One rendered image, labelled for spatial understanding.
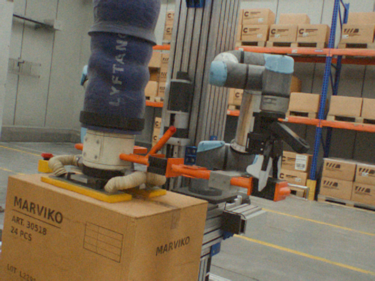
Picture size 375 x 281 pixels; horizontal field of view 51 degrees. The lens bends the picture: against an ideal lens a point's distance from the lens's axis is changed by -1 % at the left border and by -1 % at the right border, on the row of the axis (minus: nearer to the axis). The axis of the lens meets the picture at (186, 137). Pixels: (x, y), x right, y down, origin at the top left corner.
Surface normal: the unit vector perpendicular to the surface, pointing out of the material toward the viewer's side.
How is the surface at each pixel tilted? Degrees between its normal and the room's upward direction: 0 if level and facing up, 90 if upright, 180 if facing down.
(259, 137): 91
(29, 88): 90
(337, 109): 91
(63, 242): 90
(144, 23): 102
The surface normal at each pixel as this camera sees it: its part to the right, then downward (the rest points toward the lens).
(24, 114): 0.85, 0.14
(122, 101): 0.39, -0.10
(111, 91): 0.10, -0.19
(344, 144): -0.51, -0.02
